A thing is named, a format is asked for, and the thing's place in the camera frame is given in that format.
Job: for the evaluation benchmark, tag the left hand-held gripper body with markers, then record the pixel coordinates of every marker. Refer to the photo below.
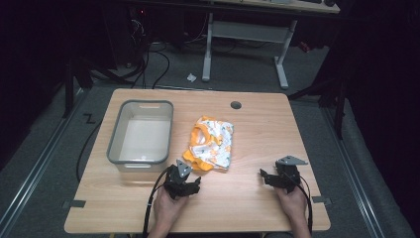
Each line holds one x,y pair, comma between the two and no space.
175,182

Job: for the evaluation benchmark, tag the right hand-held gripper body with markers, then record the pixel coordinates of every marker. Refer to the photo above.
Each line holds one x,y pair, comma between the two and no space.
288,174

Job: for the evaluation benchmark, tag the orange and white printed garment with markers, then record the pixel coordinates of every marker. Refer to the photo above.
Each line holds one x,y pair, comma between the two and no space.
212,142

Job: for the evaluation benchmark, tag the white plastic bin grey rim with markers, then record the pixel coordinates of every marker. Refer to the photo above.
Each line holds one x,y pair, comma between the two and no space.
142,139

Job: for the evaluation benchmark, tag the person's left hand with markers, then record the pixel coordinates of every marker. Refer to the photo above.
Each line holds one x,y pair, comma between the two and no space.
167,207

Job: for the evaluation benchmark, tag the person's right hand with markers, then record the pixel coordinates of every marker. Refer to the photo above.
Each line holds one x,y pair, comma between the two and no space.
293,205

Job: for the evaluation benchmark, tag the round grey table grommet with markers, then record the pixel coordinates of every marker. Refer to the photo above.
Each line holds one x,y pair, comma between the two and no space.
235,105

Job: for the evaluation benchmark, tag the black metal stand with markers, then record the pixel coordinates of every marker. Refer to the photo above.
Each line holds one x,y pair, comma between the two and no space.
333,99
70,86

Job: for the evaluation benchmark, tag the crumpled white paper scrap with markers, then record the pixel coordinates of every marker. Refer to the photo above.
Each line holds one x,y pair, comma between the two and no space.
191,77

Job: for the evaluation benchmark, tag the wooden desk with white legs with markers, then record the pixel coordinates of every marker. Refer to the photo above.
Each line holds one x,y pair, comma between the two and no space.
251,31

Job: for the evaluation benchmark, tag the black computer tower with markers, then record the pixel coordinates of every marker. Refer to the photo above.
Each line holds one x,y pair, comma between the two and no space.
125,36

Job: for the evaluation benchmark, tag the metal floor rail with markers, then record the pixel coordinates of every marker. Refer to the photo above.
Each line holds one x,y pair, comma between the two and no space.
350,172
36,165

